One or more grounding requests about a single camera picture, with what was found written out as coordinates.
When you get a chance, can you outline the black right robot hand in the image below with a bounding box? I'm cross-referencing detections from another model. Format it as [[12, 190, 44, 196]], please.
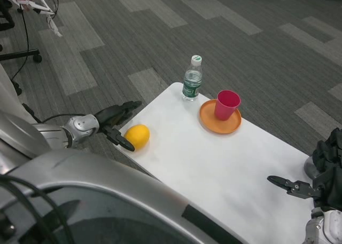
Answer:
[[267, 128, 342, 210]]

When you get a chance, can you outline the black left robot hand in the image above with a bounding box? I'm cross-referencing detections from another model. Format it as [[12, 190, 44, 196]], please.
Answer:
[[95, 100, 143, 152]]

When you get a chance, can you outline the yellow lemon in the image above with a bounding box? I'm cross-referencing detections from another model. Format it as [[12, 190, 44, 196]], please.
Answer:
[[123, 124, 151, 151]]

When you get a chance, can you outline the black jar with clear base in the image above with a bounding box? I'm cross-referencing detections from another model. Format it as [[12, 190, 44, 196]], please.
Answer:
[[304, 154, 323, 180]]

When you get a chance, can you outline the silver robot chest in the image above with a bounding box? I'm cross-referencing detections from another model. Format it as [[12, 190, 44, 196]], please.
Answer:
[[0, 147, 252, 244]]

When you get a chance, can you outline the clear plastic water bottle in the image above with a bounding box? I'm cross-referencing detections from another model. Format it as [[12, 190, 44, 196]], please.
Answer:
[[181, 54, 203, 102]]

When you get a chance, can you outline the orange plastic plate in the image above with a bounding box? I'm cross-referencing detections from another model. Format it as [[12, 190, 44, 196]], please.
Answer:
[[199, 99, 243, 135]]

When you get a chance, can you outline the beige fabric panel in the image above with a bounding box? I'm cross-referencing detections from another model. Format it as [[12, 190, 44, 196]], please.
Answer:
[[0, 65, 37, 124]]

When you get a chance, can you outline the black office chair base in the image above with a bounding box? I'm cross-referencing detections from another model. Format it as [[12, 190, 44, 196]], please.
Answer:
[[0, 0, 43, 96]]

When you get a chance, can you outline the pink plastic cup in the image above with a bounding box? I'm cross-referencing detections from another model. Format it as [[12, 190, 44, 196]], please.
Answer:
[[214, 90, 242, 121]]

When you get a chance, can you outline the black robot wrist cable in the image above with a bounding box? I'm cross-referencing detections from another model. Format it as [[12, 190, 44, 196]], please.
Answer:
[[40, 113, 86, 123]]

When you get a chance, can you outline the thick black chest cable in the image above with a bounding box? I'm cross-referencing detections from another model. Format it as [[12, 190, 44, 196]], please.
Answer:
[[0, 174, 77, 244]]

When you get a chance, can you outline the thin black floor cable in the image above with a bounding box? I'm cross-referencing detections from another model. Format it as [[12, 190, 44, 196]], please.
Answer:
[[10, 10, 29, 81]]

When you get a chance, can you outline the white frame stand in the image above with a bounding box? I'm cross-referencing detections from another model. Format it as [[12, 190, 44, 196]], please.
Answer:
[[7, 0, 64, 38]]

